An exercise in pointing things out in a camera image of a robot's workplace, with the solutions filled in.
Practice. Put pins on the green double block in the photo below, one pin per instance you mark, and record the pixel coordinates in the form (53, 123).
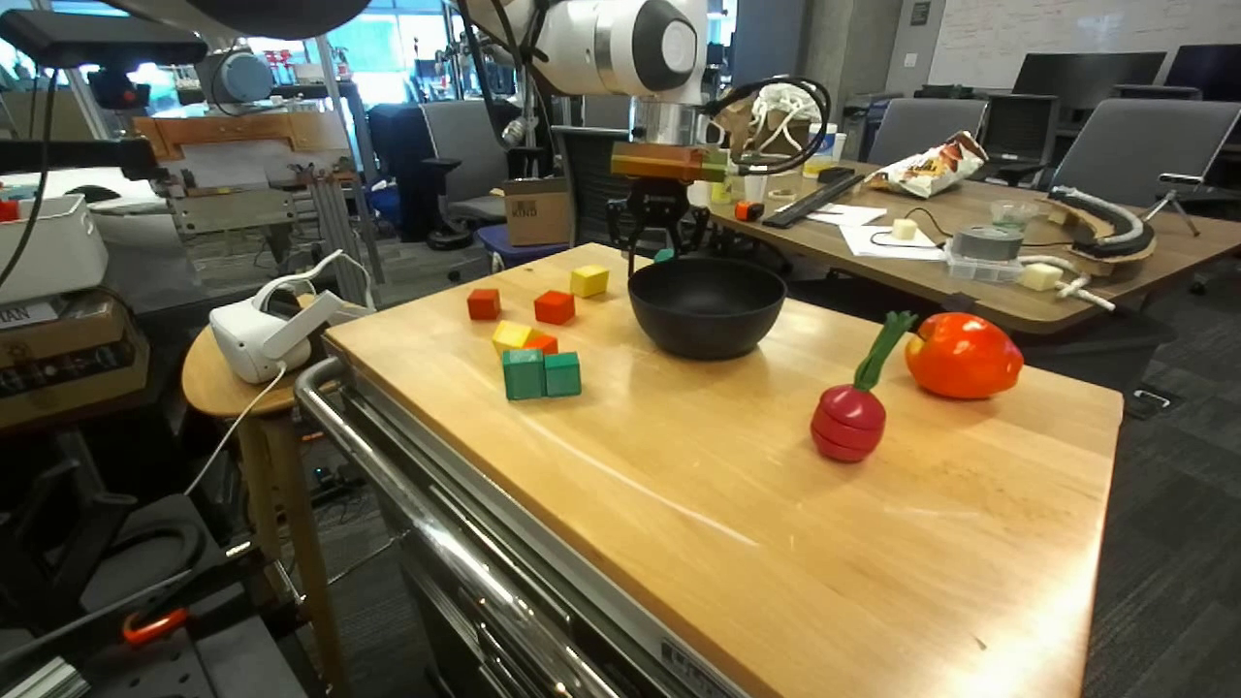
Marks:
(540, 375)

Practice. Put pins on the red toy radish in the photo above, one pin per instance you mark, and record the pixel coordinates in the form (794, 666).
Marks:
(851, 420)

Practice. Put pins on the white paper sheets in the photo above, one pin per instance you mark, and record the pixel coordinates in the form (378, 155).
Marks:
(876, 235)

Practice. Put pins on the grey office chair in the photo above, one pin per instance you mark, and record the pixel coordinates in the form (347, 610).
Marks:
(1138, 150)

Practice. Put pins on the black bowl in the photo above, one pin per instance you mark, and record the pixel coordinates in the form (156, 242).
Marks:
(709, 307)

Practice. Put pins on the orange block behind yellow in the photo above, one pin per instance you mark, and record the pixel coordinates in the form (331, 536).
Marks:
(546, 341)

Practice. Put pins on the snack chip bag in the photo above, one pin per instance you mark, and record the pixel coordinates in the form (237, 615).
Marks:
(939, 163)

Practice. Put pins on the chrome cart handle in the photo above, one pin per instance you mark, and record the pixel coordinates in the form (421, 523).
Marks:
(511, 645)

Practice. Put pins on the white metal cart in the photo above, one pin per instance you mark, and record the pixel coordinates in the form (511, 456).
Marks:
(688, 536)

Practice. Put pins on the red cube block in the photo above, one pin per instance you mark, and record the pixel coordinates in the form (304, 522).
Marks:
(555, 307)
(484, 304)

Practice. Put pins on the round wooden stool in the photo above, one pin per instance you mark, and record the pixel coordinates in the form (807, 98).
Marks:
(275, 486)

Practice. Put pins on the white VR headset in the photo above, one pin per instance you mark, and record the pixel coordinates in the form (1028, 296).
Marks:
(275, 327)

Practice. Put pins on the yellow cube block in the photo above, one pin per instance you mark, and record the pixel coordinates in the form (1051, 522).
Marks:
(586, 282)

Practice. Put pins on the wooden office desk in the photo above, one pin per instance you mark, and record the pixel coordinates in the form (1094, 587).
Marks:
(1028, 261)

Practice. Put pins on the yellow block by orange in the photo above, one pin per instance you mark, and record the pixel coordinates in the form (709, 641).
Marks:
(511, 333)

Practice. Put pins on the orange red toy apple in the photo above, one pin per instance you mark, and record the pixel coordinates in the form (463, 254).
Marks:
(965, 359)

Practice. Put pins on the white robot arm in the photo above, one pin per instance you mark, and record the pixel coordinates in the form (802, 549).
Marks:
(649, 52)

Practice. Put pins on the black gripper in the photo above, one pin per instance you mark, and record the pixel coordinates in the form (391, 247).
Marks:
(656, 216)

